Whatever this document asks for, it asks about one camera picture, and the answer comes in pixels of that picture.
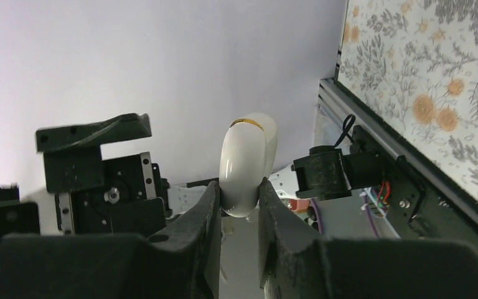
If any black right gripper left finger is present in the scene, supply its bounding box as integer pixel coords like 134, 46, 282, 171
0, 181, 221, 298

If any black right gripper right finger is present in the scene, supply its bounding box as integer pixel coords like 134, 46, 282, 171
258, 180, 478, 298

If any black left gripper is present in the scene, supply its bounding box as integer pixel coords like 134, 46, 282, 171
35, 113, 171, 237

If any white oval earbud charging case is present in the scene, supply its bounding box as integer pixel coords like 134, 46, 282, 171
218, 112, 278, 218

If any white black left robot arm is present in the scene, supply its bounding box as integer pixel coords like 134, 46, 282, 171
0, 113, 383, 240

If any floral patterned table mat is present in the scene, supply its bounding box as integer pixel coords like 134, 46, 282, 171
337, 1, 478, 201

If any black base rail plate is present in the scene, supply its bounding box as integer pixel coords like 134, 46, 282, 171
319, 79, 478, 249

